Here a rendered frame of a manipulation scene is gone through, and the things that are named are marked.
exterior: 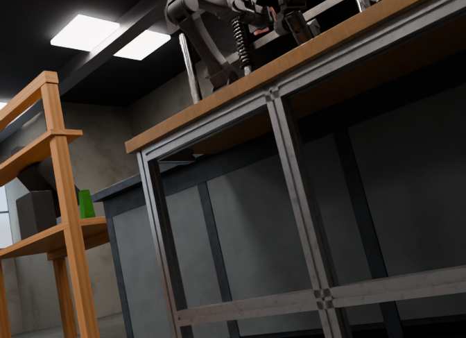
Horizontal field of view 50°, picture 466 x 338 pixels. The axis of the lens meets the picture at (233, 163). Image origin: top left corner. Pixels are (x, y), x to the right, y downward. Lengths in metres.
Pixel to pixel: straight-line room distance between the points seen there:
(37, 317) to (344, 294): 7.09
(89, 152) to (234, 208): 5.90
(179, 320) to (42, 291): 6.31
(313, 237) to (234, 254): 0.75
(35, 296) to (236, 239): 6.34
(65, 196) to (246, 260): 1.86
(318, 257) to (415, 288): 0.23
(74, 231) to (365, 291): 2.55
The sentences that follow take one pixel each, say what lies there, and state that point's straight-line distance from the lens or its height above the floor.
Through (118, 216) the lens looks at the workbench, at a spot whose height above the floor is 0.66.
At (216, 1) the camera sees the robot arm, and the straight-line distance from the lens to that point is 1.76.
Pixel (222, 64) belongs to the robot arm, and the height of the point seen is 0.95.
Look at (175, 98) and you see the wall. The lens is 7.43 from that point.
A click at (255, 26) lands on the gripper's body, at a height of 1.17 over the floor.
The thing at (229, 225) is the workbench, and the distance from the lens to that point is 1.91.
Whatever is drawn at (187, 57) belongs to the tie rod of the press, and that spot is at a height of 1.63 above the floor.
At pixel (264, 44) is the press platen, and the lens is 2.94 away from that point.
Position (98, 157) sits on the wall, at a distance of 7.72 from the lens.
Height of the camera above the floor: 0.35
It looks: 11 degrees up
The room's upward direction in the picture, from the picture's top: 13 degrees counter-clockwise
